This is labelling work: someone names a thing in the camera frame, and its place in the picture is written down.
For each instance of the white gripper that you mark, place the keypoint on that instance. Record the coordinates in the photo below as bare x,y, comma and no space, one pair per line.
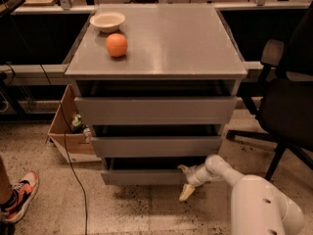
195,176

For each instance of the grey bottom drawer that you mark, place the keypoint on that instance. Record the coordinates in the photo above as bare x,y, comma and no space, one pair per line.
147,171

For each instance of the grey drawer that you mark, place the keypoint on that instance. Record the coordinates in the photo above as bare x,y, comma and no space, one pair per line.
144,147
147,171
137,111

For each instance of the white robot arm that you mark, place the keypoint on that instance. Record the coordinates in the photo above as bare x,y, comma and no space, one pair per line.
257,206

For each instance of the grey middle drawer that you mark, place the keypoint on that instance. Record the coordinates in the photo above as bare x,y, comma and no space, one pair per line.
144,147

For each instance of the grey top drawer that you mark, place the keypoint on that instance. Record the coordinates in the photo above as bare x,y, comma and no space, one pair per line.
137,111

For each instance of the grey drawer cabinet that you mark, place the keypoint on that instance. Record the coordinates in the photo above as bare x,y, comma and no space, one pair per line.
174,51

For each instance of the cardboard box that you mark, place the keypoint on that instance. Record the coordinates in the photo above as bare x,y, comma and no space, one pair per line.
74,143

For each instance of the black office chair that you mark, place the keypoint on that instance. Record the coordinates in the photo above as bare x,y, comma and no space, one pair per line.
285,112

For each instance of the green bottle in box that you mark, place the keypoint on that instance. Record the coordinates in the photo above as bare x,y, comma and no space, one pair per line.
77,124

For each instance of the orange fruit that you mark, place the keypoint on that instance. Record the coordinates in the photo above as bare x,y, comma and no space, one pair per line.
116,45

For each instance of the orange white sneaker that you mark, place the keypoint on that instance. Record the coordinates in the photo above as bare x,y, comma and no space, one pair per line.
15,199

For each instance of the white bowl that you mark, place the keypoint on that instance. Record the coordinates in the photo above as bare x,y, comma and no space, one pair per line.
107,22

